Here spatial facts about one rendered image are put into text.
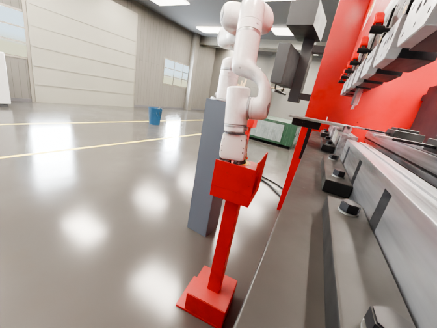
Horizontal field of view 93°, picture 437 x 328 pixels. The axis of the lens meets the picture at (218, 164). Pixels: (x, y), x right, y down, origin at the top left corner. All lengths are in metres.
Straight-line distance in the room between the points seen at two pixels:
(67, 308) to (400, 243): 1.29
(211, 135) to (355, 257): 1.22
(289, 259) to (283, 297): 0.05
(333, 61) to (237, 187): 1.59
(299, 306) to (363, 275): 0.07
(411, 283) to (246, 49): 0.73
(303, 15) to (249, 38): 1.61
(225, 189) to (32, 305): 1.04
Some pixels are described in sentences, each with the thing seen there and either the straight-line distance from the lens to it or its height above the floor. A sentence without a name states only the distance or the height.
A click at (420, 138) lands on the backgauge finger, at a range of 1.26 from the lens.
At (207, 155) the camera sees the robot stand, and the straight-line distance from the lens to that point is 1.43.
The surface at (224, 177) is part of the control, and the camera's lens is 0.78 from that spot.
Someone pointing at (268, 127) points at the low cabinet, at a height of 0.42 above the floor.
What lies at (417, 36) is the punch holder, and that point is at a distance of 0.49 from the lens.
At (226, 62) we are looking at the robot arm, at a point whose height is 1.22.
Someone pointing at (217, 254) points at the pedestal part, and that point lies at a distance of 1.05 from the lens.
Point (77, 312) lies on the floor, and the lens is 1.33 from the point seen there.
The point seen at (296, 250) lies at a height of 0.88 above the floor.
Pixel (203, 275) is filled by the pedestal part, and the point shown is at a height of 0.12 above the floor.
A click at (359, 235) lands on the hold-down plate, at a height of 0.91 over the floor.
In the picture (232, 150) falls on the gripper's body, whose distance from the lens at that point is 0.77.
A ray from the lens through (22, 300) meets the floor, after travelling 1.45.
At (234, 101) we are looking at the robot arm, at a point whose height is 1.02.
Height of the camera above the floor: 1.04
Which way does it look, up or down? 18 degrees down
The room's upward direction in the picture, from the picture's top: 10 degrees clockwise
